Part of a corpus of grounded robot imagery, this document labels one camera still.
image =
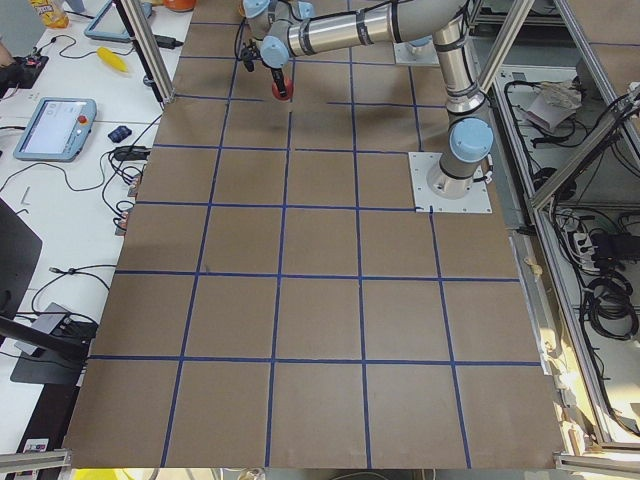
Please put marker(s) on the yellow toy corn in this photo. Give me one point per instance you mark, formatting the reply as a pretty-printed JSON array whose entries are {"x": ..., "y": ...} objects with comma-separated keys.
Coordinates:
[{"x": 112, "y": 60}]

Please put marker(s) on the black monitor stand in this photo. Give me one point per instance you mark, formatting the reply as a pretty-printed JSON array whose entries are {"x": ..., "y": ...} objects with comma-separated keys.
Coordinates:
[{"x": 53, "y": 348}]

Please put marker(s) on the aluminium frame post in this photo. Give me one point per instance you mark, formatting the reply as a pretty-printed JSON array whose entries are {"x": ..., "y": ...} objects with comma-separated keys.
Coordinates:
[{"x": 145, "y": 45}]

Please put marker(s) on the dark blue pouch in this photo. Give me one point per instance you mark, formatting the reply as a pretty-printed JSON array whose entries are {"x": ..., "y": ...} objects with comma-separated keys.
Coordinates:
[{"x": 119, "y": 134}]

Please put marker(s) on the orange bucket with lid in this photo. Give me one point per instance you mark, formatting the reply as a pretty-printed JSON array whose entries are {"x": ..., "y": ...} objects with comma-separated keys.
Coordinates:
[{"x": 180, "y": 5}]

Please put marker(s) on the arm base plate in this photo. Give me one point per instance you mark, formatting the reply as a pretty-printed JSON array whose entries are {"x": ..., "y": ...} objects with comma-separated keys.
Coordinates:
[
  {"x": 434, "y": 192},
  {"x": 419, "y": 52}
]

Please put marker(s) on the black power adapter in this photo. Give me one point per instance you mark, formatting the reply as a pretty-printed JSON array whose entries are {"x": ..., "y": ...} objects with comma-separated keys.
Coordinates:
[{"x": 167, "y": 42}]

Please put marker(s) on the red apple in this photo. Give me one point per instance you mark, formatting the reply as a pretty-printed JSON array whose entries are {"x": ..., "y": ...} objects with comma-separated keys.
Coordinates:
[{"x": 283, "y": 89}]

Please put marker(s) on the aluminium side rack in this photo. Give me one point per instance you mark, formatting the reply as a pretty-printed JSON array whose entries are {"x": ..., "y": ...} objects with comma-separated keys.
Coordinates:
[{"x": 567, "y": 96}]

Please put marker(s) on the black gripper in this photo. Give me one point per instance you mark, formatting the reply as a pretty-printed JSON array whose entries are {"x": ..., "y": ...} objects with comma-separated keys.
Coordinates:
[{"x": 276, "y": 75}]

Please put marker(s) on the blue teach pendant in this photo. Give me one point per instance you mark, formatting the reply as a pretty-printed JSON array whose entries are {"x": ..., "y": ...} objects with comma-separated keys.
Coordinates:
[
  {"x": 57, "y": 131},
  {"x": 107, "y": 25}
]

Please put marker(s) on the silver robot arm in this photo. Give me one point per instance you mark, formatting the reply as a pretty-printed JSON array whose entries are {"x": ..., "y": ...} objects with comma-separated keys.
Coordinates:
[{"x": 283, "y": 30}]

